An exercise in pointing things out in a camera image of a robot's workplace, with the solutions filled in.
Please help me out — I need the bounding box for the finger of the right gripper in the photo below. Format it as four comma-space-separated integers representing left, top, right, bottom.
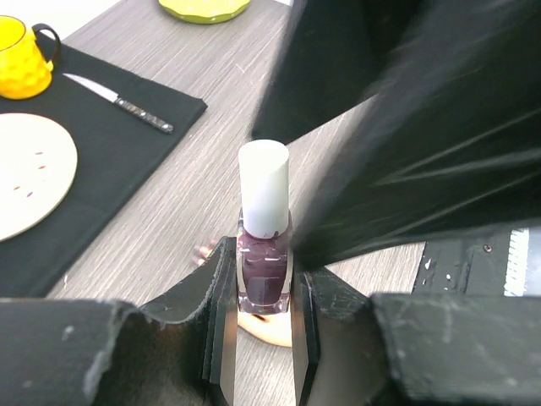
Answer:
293, 1, 540, 267
251, 0, 427, 144

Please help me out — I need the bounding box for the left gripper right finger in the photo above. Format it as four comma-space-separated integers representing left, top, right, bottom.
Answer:
291, 266, 540, 405

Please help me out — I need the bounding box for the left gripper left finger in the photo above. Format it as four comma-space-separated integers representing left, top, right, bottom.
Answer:
1, 238, 237, 405

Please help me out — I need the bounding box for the purple nail polish bottle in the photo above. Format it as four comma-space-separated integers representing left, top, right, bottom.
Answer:
236, 217, 293, 316

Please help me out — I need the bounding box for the white nail polish brush cap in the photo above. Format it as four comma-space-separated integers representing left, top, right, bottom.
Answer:
238, 140, 289, 239

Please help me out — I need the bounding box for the mannequin hand with painted nails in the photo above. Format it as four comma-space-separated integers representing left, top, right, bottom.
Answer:
192, 243, 293, 348

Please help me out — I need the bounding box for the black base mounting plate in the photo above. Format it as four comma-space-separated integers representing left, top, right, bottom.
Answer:
413, 231, 511, 295

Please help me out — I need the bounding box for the green polka dot plate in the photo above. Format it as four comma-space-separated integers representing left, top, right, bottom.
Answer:
158, 0, 250, 25

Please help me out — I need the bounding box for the black placemat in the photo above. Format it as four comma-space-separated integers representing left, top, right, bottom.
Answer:
1, 45, 207, 298

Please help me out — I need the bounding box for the silver knife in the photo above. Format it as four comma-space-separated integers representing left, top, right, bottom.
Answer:
63, 73, 174, 134

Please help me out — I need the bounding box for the pink cream plate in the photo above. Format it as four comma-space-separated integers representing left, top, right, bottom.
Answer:
1, 112, 78, 241

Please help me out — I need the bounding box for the yellow mug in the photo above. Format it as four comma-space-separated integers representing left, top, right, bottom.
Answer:
0, 15, 62, 100

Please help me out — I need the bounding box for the white slotted cable duct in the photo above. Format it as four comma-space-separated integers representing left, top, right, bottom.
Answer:
504, 228, 530, 297

